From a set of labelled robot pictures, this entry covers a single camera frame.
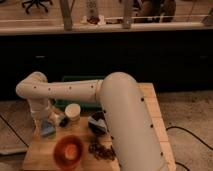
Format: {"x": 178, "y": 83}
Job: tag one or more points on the black office chair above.
{"x": 29, "y": 3}

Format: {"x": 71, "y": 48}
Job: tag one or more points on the white paper cup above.
{"x": 72, "y": 111}

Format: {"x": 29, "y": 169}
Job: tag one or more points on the blue cloth in bowl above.
{"x": 97, "y": 129}

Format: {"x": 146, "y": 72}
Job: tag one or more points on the orange plastic bowl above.
{"x": 68, "y": 152}

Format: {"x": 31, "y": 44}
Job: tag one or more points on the black bowl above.
{"x": 97, "y": 118}

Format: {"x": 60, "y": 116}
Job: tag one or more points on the blue sponge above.
{"x": 47, "y": 129}

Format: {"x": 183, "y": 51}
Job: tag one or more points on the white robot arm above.
{"x": 130, "y": 125}

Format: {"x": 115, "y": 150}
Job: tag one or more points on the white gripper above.
{"x": 44, "y": 110}

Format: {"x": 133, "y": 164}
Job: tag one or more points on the wooden table board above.
{"x": 98, "y": 150}

